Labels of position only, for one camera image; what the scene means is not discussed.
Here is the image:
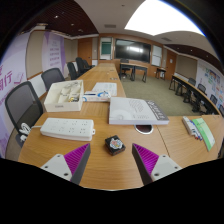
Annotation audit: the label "dark desk with wooden top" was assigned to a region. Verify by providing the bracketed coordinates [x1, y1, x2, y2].
[119, 62, 149, 83]

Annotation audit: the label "group of black mesh chairs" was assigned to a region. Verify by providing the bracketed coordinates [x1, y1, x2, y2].
[183, 77, 224, 118]

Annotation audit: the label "large black wall screen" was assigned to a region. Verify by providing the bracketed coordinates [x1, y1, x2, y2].
[114, 38, 152, 64]

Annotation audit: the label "white wall whiteboard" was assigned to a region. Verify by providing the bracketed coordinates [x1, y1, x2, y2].
[150, 44, 163, 67]

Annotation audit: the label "green booklet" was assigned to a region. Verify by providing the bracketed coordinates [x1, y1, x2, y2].
[191, 117, 217, 153]

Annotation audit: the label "colourful wall posters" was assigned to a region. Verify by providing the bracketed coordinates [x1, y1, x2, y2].
[196, 63, 224, 111]

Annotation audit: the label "white power strip cable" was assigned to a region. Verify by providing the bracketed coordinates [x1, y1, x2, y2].
[18, 122, 43, 143]

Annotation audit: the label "long curved wooden table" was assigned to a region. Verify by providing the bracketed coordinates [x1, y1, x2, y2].
[168, 74, 221, 116]

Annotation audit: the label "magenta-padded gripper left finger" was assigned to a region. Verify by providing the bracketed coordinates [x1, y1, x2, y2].
[40, 143, 92, 185]

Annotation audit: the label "narrow purple wall banner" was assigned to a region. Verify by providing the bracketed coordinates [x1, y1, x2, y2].
[41, 30, 67, 76]

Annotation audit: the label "black mesh office chair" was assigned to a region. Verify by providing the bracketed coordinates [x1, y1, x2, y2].
[4, 80, 44, 148]
[40, 67, 66, 93]

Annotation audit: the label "small dark side table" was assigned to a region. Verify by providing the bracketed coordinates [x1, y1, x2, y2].
[155, 67, 167, 81]

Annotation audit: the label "white pack of markers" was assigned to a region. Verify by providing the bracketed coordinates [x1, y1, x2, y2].
[181, 115, 203, 141]

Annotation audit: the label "white power strip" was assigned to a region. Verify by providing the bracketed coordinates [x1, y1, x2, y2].
[39, 117, 96, 142]

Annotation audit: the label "green white notice board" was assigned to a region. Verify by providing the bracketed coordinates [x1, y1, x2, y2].
[99, 36, 113, 61]

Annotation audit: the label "row of black office chairs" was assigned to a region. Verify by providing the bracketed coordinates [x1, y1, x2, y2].
[66, 57, 96, 81]

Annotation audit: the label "small white blue carton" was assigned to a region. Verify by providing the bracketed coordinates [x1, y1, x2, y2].
[82, 90, 112, 103]

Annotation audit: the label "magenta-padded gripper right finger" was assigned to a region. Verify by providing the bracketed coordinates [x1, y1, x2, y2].
[131, 143, 183, 186]

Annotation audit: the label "open white cardboard box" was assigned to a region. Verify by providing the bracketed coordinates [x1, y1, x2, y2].
[43, 79, 85, 113]

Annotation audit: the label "white printed paper sheet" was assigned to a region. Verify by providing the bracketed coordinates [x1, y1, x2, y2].
[91, 82, 118, 98]

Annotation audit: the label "round dark cable grommet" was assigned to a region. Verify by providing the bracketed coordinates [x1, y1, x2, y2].
[134, 124, 155, 135]

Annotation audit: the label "large bright ceiling light panel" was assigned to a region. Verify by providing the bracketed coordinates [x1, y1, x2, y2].
[124, 0, 206, 37]

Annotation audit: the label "white book with grey stripe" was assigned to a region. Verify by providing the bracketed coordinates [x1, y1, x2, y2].
[108, 96, 170, 126]

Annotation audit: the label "large white purple wall banner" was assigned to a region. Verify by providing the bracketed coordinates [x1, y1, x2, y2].
[0, 31, 31, 158]

